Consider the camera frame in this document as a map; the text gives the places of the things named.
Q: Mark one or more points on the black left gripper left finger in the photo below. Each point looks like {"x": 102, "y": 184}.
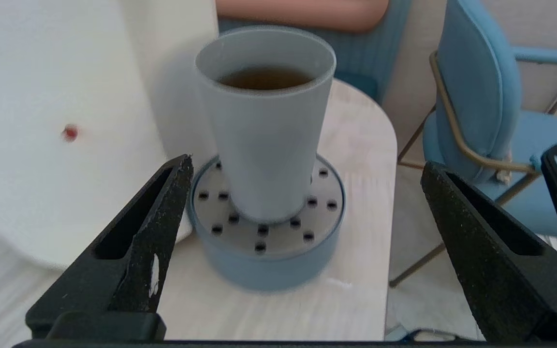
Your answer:
{"x": 128, "y": 261}

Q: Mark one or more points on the grey plastic cup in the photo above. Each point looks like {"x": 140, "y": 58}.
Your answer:
{"x": 269, "y": 154}

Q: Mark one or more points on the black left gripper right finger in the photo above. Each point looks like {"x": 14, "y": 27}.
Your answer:
{"x": 496, "y": 270}

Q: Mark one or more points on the large dark tea dispenser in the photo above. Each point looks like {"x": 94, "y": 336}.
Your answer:
{"x": 65, "y": 72}

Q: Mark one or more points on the pink bolster cushion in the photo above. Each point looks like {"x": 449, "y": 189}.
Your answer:
{"x": 302, "y": 12}

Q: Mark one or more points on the dark blue bench seat cushion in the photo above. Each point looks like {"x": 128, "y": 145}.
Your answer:
{"x": 360, "y": 86}

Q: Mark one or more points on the large round perforated drip tray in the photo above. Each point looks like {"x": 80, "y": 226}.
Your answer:
{"x": 269, "y": 268}

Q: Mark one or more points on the blue chair with brass frame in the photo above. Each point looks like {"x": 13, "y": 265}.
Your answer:
{"x": 476, "y": 87}

